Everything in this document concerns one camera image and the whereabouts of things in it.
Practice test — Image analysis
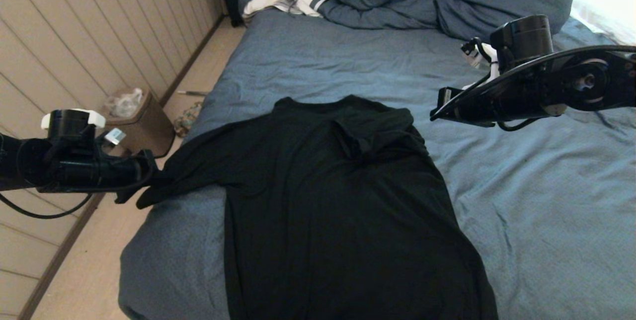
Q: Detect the brown trash bin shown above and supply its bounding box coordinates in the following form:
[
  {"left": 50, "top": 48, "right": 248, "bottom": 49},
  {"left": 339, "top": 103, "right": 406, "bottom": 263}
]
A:
[{"left": 102, "top": 89, "right": 176, "bottom": 158}]

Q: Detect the clear plastic bin liner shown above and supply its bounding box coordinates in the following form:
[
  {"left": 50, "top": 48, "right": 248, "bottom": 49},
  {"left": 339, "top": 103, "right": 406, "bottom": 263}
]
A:
[{"left": 106, "top": 89, "right": 146, "bottom": 119}]

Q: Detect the black moon print T-shirt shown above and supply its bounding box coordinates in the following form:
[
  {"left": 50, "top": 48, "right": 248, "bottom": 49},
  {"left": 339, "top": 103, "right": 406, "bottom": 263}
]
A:
[{"left": 136, "top": 94, "right": 499, "bottom": 320}]

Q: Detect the patterned item on floor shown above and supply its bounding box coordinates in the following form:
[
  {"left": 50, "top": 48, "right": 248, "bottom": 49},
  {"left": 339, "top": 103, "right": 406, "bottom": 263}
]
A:
[{"left": 174, "top": 103, "right": 205, "bottom": 138}]

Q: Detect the white pillow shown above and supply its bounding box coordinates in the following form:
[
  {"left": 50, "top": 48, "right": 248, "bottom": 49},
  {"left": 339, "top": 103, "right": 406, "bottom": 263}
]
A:
[{"left": 571, "top": 0, "right": 636, "bottom": 46}]

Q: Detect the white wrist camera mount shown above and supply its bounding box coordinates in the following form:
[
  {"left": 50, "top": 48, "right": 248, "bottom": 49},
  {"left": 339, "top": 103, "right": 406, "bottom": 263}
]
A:
[
  {"left": 460, "top": 37, "right": 500, "bottom": 90},
  {"left": 41, "top": 109, "right": 127, "bottom": 146}
]

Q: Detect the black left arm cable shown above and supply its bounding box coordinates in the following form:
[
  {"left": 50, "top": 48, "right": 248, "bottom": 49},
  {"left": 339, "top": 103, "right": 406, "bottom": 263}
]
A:
[{"left": 0, "top": 131, "right": 155, "bottom": 220}]

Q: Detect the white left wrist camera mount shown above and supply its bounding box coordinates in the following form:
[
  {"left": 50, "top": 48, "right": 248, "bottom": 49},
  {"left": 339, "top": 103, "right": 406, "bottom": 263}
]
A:
[{"left": 41, "top": 109, "right": 127, "bottom": 146}]

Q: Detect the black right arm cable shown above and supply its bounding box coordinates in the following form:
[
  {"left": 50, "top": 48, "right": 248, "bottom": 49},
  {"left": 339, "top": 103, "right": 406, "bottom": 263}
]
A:
[{"left": 430, "top": 37, "right": 636, "bottom": 133}]

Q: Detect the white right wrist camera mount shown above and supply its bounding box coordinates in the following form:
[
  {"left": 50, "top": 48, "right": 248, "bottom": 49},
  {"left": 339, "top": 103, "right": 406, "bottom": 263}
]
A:
[{"left": 460, "top": 37, "right": 500, "bottom": 90}]

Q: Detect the blue bed sheet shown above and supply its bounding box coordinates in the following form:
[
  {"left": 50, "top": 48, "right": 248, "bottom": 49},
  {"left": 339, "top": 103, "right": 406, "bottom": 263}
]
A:
[{"left": 118, "top": 8, "right": 636, "bottom": 320}]

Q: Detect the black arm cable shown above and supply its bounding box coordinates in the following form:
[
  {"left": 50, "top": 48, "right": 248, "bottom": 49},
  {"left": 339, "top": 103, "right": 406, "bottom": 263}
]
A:
[
  {"left": 0, "top": 131, "right": 155, "bottom": 220},
  {"left": 430, "top": 37, "right": 636, "bottom": 133}
]

